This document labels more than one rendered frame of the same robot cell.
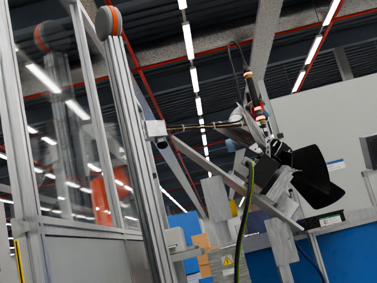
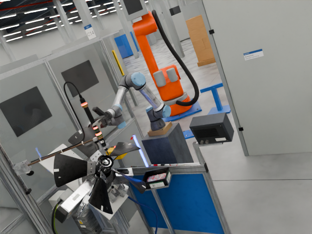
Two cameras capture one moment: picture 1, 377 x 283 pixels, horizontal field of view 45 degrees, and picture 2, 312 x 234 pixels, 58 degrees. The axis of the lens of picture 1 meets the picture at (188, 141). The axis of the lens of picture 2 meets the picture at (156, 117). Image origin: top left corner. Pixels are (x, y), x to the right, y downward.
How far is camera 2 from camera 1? 235 cm
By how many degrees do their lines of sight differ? 46
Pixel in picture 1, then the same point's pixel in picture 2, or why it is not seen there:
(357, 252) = (191, 186)
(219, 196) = not seen: hidden behind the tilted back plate
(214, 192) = not seen: hidden behind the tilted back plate
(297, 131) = (225, 26)
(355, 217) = (188, 169)
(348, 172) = (265, 60)
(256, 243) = (135, 172)
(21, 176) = not seen: outside the picture
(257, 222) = (149, 146)
